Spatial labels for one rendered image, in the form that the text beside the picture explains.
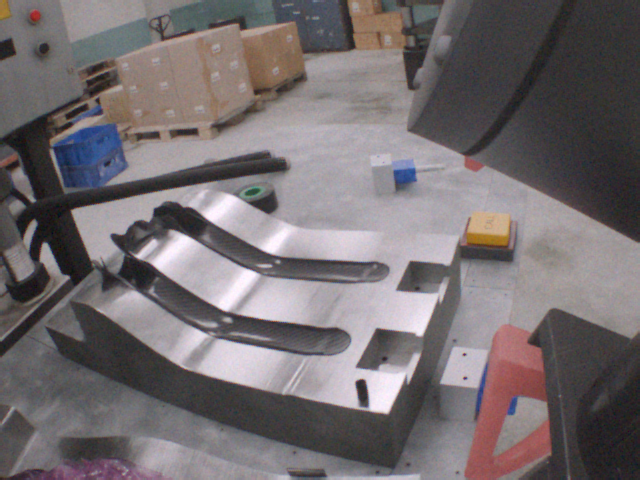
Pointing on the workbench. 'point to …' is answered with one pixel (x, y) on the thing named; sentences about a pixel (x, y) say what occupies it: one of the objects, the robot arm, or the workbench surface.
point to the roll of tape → (258, 196)
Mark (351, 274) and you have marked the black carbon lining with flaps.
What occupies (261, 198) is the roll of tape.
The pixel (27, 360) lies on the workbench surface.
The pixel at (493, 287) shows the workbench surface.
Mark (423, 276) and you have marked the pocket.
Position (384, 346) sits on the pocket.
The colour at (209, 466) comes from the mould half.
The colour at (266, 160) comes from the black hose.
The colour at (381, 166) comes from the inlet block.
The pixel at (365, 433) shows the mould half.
